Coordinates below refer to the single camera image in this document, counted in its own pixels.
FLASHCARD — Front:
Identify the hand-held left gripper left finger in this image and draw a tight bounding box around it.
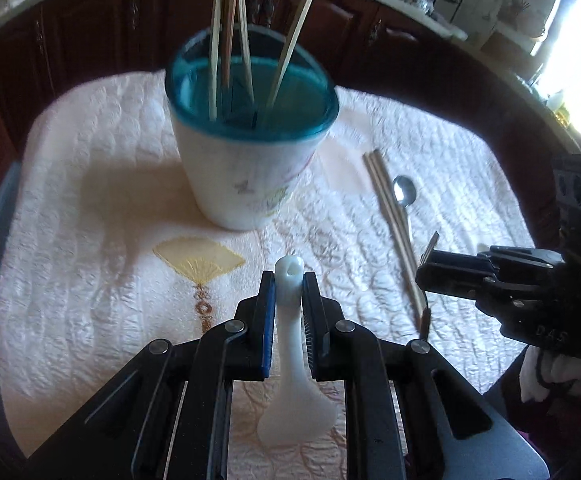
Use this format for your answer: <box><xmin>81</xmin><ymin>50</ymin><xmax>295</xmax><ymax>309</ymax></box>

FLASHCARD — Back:
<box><xmin>25</xmin><ymin>270</ymin><xmax>278</xmax><ymax>480</ymax></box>

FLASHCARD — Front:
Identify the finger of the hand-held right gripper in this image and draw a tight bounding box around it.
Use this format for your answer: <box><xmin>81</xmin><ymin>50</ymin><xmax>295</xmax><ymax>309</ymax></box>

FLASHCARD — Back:
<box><xmin>426</xmin><ymin>246</ymin><xmax>567</xmax><ymax>273</ymax></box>
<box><xmin>415</xmin><ymin>259</ymin><xmax>498</xmax><ymax>305</ymax></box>

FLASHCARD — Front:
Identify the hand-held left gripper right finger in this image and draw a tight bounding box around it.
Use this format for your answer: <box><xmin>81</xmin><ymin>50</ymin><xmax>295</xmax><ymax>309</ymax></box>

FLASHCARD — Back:
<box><xmin>301</xmin><ymin>270</ymin><xmax>546</xmax><ymax>480</ymax></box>

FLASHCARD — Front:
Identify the white ceramic spoon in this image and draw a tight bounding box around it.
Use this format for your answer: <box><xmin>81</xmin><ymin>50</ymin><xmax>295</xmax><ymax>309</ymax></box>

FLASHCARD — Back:
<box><xmin>256</xmin><ymin>255</ymin><xmax>345</xmax><ymax>447</ymax></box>

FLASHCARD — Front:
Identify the metal spoon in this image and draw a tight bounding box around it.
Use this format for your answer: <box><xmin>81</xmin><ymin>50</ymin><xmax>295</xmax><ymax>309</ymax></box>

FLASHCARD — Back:
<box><xmin>391</xmin><ymin>175</ymin><xmax>417</xmax><ymax>246</ymax></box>

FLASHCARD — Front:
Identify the teal-rimmed floral utensil holder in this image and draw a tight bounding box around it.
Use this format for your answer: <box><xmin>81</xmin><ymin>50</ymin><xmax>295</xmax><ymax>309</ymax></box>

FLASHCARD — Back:
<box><xmin>164</xmin><ymin>25</ymin><xmax>341</xmax><ymax>232</ymax></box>

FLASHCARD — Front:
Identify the dark brown wooden chopstick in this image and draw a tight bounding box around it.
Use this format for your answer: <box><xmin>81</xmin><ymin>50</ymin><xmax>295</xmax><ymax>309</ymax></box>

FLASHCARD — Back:
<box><xmin>222</xmin><ymin>0</ymin><xmax>238</xmax><ymax>88</ymax></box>

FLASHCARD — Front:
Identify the person's right forearm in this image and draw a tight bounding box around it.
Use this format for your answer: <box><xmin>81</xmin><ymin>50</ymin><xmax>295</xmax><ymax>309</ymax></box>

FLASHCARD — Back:
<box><xmin>485</xmin><ymin>360</ymin><xmax>581</xmax><ymax>480</ymax></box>

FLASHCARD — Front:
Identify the person's right hand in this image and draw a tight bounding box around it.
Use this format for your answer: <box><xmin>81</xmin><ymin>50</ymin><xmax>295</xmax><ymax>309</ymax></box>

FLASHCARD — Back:
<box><xmin>519</xmin><ymin>345</ymin><xmax>578</xmax><ymax>403</ymax></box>

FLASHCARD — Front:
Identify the cream quilted tablecloth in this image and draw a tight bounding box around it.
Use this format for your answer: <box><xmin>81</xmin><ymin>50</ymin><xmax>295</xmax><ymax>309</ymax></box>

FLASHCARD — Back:
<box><xmin>0</xmin><ymin>72</ymin><xmax>541</xmax><ymax>480</ymax></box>

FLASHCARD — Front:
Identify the bright window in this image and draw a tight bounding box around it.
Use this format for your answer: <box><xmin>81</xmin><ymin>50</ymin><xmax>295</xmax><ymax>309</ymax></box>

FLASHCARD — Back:
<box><xmin>530</xmin><ymin>0</ymin><xmax>581</xmax><ymax>141</ymax></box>

